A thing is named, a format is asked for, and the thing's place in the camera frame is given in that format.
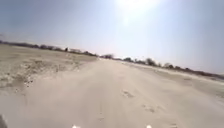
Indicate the dry sandy verge ground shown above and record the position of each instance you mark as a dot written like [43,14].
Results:
[196,83]

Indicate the distant row of trees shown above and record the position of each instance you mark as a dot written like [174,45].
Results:
[148,61]

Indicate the dry sparse grass ground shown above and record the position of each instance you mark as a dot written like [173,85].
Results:
[30,63]

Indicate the pale sandy dirt track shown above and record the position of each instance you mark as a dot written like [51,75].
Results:
[110,96]

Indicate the robot's own part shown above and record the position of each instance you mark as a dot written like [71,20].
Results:
[75,126]
[148,126]

